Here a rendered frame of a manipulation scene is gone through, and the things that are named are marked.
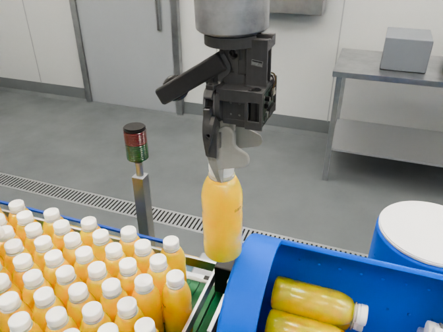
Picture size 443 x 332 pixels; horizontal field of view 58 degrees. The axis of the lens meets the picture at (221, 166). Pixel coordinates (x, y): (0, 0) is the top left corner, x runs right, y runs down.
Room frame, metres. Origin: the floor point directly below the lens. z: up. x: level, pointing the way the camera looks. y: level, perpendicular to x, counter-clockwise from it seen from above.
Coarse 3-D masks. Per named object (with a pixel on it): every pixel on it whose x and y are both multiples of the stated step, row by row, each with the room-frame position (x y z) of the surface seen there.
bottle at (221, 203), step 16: (208, 176) 0.52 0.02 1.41; (208, 192) 0.51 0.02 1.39; (224, 192) 0.50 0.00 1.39; (240, 192) 0.52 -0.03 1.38; (208, 208) 0.51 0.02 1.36; (224, 208) 0.50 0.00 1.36; (240, 208) 0.52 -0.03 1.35; (208, 224) 0.51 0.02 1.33; (224, 224) 0.50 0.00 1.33; (240, 224) 0.52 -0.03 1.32; (208, 240) 0.51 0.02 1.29; (224, 240) 0.50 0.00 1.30; (240, 240) 0.52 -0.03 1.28; (208, 256) 0.51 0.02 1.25; (224, 256) 0.50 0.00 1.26
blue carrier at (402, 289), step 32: (256, 256) 0.53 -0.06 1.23; (288, 256) 0.65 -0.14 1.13; (320, 256) 0.62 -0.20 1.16; (352, 256) 0.56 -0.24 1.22; (256, 288) 0.48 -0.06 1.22; (352, 288) 0.61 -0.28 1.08; (384, 288) 0.59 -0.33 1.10; (416, 288) 0.57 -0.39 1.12; (224, 320) 0.44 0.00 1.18; (256, 320) 0.44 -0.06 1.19; (384, 320) 0.57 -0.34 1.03; (416, 320) 0.56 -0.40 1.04
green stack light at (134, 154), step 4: (144, 144) 1.02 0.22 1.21; (128, 148) 1.01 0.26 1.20; (132, 148) 1.00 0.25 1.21; (136, 148) 1.00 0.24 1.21; (140, 148) 1.01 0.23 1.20; (144, 148) 1.02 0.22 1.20; (128, 152) 1.01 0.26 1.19; (132, 152) 1.00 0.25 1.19; (136, 152) 1.00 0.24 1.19; (140, 152) 1.01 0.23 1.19; (144, 152) 1.01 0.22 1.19; (128, 156) 1.01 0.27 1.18; (132, 156) 1.00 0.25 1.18; (136, 156) 1.00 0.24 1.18; (140, 156) 1.01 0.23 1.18; (144, 156) 1.01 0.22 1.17; (148, 156) 1.03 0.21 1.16; (128, 160) 1.01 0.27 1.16; (132, 160) 1.00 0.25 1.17; (136, 160) 1.00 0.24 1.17; (140, 160) 1.00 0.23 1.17; (144, 160) 1.01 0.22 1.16
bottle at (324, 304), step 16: (288, 288) 0.56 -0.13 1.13; (304, 288) 0.56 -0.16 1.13; (320, 288) 0.56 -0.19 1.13; (272, 304) 0.55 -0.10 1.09; (288, 304) 0.54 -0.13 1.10; (304, 304) 0.54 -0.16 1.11; (320, 304) 0.53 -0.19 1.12; (336, 304) 0.53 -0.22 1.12; (352, 304) 0.53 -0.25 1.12; (320, 320) 0.52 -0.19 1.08; (336, 320) 0.51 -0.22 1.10; (352, 320) 0.52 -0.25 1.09
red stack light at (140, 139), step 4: (124, 132) 1.02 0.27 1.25; (140, 132) 1.01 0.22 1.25; (144, 132) 1.02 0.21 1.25; (124, 136) 1.02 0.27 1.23; (128, 136) 1.00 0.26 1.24; (132, 136) 1.00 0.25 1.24; (136, 136) 1.00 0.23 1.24; (140, 136) 1.01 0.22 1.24; (144, 136) 1.02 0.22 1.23; (128, 140) 1.01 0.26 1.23; (132, 140) 1.00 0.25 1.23; (136, 140) 1.00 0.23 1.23; (140, 140) 1.01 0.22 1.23; (144, 140) 1.02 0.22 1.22; (128, 144) 1.01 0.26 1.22; (132, 144) 1.00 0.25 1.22; (136, 144) 1.00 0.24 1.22; (140, 144) 1.01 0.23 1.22
